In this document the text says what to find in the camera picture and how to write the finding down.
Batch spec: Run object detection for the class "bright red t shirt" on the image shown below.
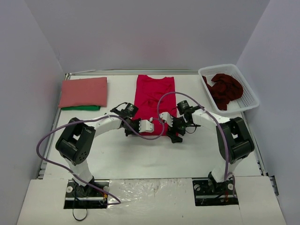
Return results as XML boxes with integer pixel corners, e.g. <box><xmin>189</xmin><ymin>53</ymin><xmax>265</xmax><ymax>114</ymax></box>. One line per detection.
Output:
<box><xmin>130</xmin><ymin>74</ymin><xmax>177</xmax><ymax>137</ymax></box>

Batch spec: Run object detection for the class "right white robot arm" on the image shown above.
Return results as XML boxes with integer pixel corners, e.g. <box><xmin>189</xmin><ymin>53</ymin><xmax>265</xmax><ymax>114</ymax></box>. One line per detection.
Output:
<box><xmin>159</xmin><ymin>100</ymin><xmax>255</xmax><ymax>194</ymax></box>

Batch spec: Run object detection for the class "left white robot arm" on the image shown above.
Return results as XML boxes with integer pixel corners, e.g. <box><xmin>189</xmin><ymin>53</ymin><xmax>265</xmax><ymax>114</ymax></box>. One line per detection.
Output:
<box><xmin>55</xmin><ymin>103</ymin><xmax>141</xmax><ymax>196</ymax></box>

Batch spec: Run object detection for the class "folded salmon pink shirt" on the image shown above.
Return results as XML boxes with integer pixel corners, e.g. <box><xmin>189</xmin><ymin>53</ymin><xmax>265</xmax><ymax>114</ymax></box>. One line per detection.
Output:
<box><xmin>59</xmin><ymin>77</ymin><xmax>108</xmax><ymax>108</ymax></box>

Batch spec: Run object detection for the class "folded green shirt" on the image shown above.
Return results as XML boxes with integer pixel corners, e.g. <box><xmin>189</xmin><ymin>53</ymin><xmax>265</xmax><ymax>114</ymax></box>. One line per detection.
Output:
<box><xmin>61</xmin><ymin>105</ymin><xmax>101</xmax><ymax>111</ymax></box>

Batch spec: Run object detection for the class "white plastic basket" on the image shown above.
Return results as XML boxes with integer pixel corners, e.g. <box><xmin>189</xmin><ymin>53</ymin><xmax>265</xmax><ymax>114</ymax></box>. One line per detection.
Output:
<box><xmin>198</xmin><ymin>64</ymin><xmax>259</xmax><ymax>115</ymax></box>

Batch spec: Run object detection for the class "dark red t shirt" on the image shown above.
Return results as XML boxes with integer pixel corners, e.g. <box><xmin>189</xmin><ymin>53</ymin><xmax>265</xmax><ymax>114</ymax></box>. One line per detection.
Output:
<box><xmin>202</xmin><ymin>73</ymin><xmax>243</xmax><ymax>110</ymax></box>

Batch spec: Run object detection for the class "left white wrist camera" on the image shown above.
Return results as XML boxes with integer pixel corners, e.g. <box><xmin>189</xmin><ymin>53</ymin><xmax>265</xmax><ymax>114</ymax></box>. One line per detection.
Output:
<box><xmin>138</xmin><ymin>117</ymin><xmax>154</xmax><ymax>133</ymax></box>

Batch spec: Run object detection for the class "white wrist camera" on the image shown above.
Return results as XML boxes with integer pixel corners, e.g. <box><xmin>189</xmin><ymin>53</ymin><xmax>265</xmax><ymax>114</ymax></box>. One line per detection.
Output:
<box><xmin>159</xmin><ymin>112</ymin><xmax>176</xmax><ymax>127</ymax></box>
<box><xmin>138</xmin><ymin>117</ymin><xmax>154</xmax><ymax>133</ymax></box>

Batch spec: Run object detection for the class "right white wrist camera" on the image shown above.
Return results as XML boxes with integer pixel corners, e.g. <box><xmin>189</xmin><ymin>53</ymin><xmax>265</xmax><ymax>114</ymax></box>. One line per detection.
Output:
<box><xmin>159</xmin><ymin>112</ymin><xmax>176</xmax><ymax>127</ymax></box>

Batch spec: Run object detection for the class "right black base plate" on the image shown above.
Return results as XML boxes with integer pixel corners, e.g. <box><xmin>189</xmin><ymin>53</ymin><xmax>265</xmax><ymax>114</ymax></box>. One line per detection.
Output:
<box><xmin>192</xmin><ymin>178</ymin><xmax>239</xmax><ymax>207</ymax></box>

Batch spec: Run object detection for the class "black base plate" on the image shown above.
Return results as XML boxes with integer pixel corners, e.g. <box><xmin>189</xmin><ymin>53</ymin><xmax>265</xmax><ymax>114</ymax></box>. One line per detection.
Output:
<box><xmin>192</xmin><ymin>178</ymin><xmax>239</xmax><ymax>207</ymax></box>
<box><xmin>64</xmin><ymin>180</ymin><xmax>108</xmax><ymax>209</ymax></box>

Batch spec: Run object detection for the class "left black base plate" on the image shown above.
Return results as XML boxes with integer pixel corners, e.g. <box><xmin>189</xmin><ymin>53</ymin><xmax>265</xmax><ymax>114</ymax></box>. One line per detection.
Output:
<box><xmin>64</xmin><ymin>180</ymin><xmax>108</xmax><ymax>209</ymax></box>

